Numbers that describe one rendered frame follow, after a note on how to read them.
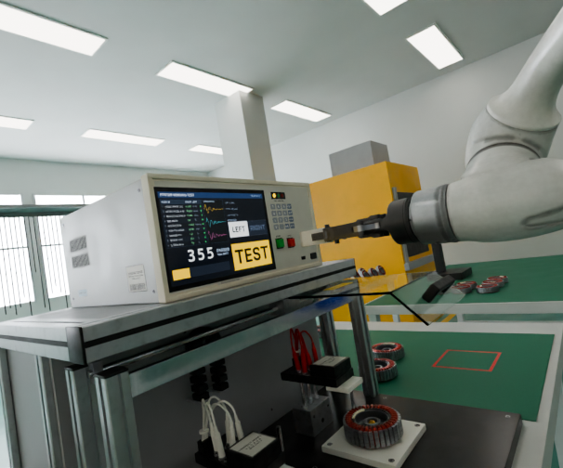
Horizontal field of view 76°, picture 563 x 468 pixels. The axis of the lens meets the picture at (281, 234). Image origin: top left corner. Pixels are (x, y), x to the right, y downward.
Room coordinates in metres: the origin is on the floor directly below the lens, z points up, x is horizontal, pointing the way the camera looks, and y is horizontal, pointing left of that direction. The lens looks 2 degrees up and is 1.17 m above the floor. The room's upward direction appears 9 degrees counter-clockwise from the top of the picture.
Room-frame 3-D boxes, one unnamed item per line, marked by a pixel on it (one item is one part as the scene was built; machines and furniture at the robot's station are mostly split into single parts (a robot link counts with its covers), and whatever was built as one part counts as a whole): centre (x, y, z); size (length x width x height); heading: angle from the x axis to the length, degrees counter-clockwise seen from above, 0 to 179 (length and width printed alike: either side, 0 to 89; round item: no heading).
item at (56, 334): (0.84, 0.21, 1.09); 0.68 x 0.44 x 0.05; 140
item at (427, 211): (0.57, -0.24, 1.18); 0.09 x 0.06 x 0.09; 140
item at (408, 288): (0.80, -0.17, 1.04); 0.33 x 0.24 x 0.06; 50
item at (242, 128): (4.92, 0.29, 1.65); 0.50 x 0.45 x 3.30; 50
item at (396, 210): (0.62, -0.19, 1.18); 0.09 x 0.08 x 0.07; 50
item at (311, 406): (0.82, 0.00, 0.80); 0.08 x 0.05 x 0.06; 140
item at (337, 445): (0.72, -0.12, 0.78); 0.15 x 0.15 x 0.01; 50
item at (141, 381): (0.70, 0.04, 1.03); 0.62 x 0.01 x 0.03; 140
